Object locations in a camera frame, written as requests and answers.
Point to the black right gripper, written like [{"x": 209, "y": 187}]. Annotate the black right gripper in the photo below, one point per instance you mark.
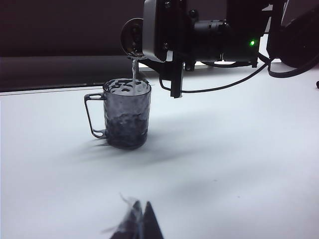
[{"x": 177, "y": 27}]

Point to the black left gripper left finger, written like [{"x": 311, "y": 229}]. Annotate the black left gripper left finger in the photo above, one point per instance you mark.
[{"x": 130, "y": 224}]

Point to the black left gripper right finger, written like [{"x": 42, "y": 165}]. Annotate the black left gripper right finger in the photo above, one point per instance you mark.
[{"x": 152, "y": 224}]

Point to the silver metal drink can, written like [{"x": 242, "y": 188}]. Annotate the silver metal drink can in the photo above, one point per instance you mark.
[{"x": 129, "y": 37}]

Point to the dark textured glass mug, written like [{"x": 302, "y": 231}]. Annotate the dark textured glass mug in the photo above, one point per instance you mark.
[{"x": 124, "y": 129}]

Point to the dark desk divider panel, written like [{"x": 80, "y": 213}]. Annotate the dark desk divider panel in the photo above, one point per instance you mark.
[{"x": 62, "y": 27}]

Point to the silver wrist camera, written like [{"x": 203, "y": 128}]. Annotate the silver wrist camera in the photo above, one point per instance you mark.
[{"x": 149, "y": 30}]

